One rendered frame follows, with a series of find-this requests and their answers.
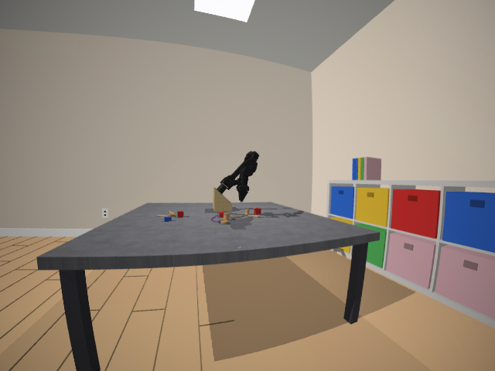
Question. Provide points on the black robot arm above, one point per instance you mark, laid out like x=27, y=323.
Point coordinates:
x=247, y=168

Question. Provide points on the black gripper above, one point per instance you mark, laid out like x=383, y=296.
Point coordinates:
x=242, y=188

